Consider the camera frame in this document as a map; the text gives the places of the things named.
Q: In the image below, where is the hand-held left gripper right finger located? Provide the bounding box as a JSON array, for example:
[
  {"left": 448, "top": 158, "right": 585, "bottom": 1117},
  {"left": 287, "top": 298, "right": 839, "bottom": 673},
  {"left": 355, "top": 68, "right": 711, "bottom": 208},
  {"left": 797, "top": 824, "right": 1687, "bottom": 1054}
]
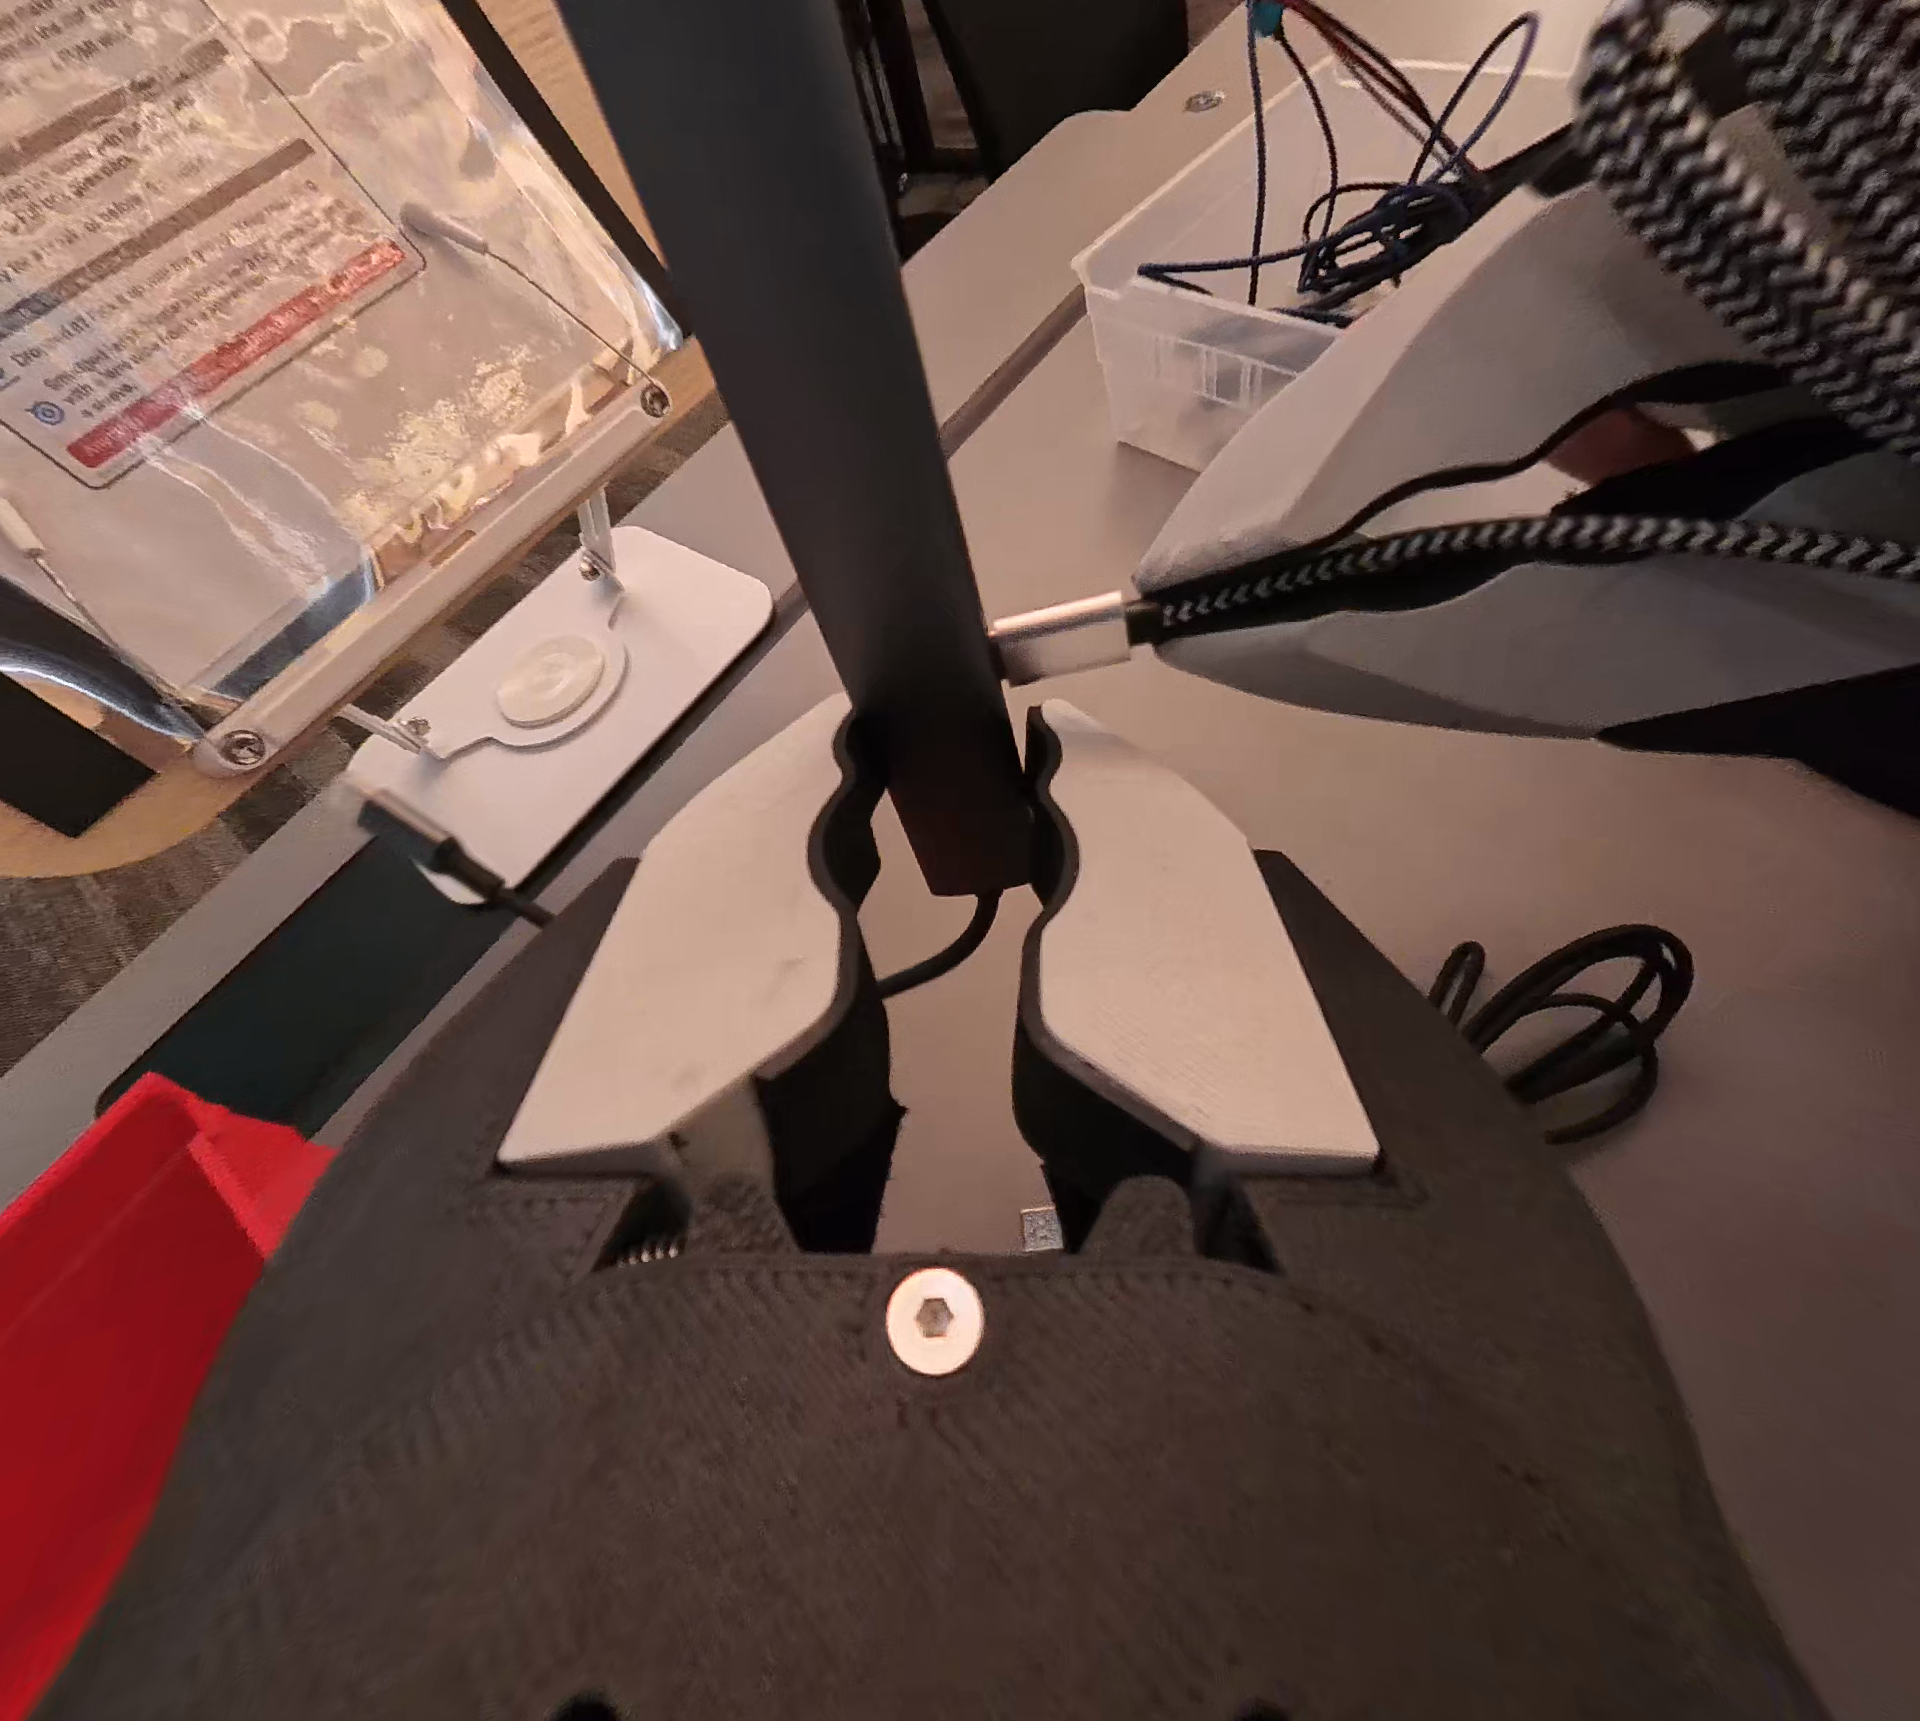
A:
[{"left": 1014, "top": 696, "right": 1382, "bottom": 1229}]

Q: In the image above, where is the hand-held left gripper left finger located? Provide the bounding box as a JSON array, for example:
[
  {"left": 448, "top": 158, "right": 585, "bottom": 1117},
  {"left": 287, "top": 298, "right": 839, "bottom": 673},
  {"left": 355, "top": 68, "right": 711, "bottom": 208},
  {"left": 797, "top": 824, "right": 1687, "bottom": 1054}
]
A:
[{"left": 497, "top": 690, "right": 903, "bottom": 1250}]

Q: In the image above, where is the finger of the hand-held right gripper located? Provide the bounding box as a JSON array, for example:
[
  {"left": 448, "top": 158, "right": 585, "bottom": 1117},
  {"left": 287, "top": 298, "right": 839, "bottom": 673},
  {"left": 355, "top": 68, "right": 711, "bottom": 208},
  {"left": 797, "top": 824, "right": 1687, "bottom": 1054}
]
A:
[
  {"left": 1125, "top": 182, "right": 1821, "bottom": 592},
  {"left": 1155, "top": 457, "right": 1920, "bottom": 746}
]

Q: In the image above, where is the clear plastic bin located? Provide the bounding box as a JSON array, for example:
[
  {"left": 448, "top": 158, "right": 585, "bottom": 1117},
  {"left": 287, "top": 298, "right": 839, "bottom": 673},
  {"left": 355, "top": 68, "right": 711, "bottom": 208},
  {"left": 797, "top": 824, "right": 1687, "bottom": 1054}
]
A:
[{"left": 1071, "top": 44, "right": 1510, "bottom": 475}]

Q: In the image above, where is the black usb cable bundle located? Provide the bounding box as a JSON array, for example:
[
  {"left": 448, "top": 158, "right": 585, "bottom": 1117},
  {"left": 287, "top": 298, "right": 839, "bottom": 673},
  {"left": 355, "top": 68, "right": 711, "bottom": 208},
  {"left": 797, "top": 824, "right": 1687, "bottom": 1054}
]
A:
[{"left": 1431, "top": 925, "right": 1699, "bottom": 1149}]

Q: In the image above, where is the black white braided usb cable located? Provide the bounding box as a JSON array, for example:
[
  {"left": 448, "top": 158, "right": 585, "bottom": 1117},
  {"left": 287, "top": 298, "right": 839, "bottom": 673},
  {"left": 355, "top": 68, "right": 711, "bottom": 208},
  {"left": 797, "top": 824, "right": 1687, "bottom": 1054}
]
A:
[{"left": 987, "top": 0, "right": 1920, "bottom": 690}]

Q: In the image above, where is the grey usb hub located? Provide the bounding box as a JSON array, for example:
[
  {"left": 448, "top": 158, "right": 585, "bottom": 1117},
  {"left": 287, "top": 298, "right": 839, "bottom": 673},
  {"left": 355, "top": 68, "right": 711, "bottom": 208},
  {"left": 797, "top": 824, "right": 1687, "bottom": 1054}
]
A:
[{"left": 355, "top": 0, "right": 1048, "bottom": 1001}]

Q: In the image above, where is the red plastic bin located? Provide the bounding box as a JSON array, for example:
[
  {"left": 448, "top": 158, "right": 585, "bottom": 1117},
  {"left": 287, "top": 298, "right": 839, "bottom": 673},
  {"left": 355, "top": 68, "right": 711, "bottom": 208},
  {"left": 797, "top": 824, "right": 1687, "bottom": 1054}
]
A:
[{"left": 0, "top": 1077, "right": 343, "bottom": 1721}]

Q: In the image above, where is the instruction sheet board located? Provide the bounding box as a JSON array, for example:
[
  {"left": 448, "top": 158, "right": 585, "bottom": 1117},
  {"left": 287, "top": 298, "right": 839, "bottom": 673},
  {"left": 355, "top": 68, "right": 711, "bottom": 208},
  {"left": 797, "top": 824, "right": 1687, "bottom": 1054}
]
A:
[{"left": 0, "top": 0, "right": 711, "bottom": 779}]

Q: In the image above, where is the blue braided cable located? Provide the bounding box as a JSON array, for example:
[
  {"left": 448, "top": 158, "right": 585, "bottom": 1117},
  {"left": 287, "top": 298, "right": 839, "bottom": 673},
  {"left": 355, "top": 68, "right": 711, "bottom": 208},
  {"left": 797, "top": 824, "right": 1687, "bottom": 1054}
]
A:
[{"left": 1240, "top": 10, "right": 1550, "bottom": 328}]

